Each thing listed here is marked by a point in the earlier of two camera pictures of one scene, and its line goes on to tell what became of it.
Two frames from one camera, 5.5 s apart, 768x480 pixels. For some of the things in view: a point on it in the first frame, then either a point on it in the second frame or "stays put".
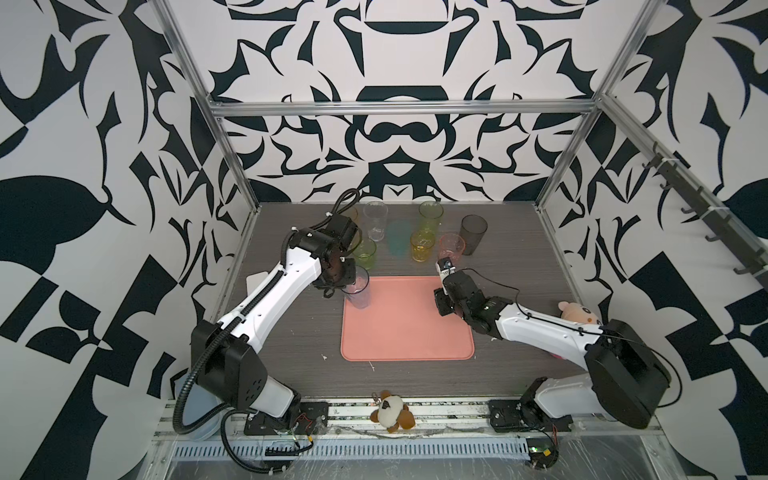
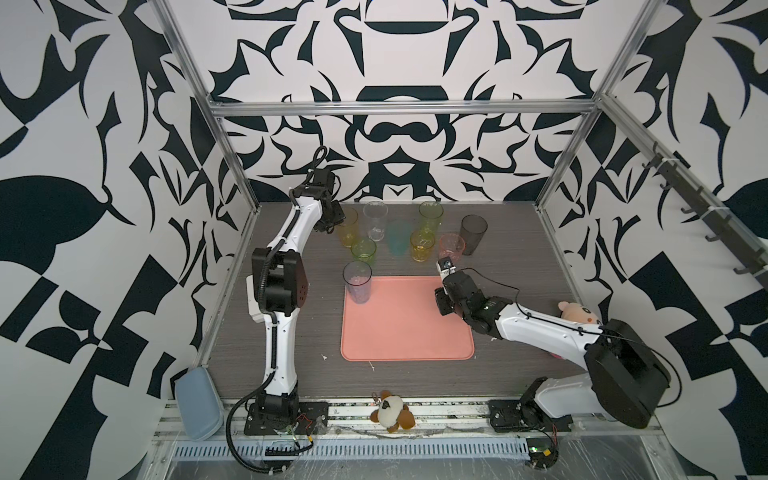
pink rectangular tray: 401,323 stays put
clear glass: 375,215 stays put
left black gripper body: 343,273 to 337,215
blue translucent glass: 358,294 stays put
